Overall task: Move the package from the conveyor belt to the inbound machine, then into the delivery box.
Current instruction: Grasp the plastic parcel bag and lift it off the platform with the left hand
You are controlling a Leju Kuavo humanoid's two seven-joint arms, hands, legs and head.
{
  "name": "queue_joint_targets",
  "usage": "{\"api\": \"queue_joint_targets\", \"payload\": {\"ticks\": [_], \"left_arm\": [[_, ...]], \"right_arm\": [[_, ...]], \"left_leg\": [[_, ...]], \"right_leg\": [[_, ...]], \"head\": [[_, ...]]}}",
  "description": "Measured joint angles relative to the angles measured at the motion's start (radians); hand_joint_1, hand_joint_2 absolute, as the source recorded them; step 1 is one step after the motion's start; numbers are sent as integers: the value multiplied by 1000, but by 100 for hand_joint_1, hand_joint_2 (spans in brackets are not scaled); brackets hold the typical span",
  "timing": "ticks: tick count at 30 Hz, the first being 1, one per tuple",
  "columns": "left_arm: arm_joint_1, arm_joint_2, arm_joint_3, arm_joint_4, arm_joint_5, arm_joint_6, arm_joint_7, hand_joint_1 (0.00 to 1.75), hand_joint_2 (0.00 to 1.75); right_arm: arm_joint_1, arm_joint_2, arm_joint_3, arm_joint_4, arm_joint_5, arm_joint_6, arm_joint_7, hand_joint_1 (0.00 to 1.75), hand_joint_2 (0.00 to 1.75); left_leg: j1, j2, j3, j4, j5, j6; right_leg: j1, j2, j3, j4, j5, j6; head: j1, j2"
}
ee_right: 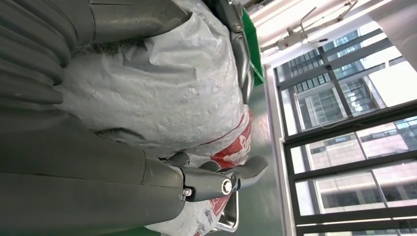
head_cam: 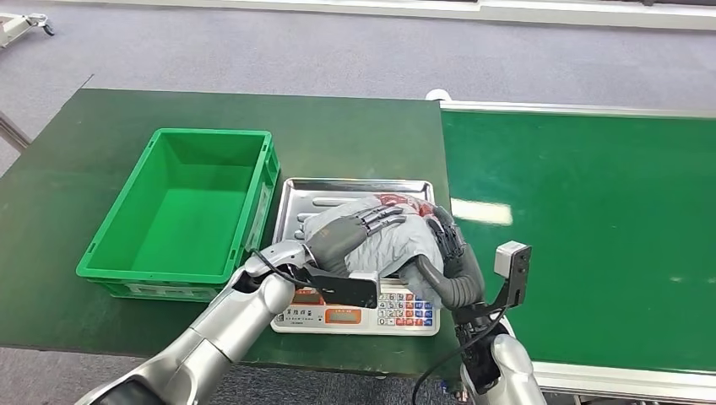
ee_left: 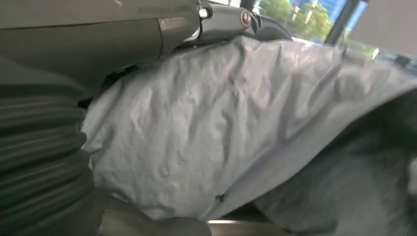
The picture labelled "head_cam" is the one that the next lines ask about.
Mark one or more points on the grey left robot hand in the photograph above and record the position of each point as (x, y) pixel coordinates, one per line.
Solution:
(335, 240)

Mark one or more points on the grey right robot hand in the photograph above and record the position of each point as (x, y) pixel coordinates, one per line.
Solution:
(452, 237)

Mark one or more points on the grey plastic mailer package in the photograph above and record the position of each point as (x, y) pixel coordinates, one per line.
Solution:
(391, 246)

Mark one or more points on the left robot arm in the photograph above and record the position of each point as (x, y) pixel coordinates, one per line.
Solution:
(224, 330)

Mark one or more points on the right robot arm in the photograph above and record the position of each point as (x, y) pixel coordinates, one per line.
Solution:
(506, 369)

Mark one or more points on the green conveyor belt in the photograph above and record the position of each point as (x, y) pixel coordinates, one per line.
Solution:
(604, 235)

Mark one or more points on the steel weighing tray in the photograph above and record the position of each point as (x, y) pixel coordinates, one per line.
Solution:
(313, 195)

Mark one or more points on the white crate label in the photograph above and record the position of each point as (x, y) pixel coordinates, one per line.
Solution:
(168, 290)
(260, 215)

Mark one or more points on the white electronic scale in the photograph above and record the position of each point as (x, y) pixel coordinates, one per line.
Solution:
(358, 321)

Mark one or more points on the green plastic crate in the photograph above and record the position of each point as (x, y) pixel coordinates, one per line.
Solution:
(184, 218)

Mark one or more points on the white wheeled cart base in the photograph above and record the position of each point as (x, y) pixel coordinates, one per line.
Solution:
(19, 25)

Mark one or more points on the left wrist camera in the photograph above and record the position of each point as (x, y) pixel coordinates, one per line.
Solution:
(341, 288)

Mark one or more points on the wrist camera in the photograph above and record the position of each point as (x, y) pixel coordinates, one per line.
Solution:
(513, 262)
(341, 288)

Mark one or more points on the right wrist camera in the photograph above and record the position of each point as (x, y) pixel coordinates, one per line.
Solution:
(513, 262)

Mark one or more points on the silver conveyor frame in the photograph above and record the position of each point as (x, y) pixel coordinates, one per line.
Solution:
(559, 107)

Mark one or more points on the grey metal frame bar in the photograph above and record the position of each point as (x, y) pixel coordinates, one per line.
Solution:
(12, 131)

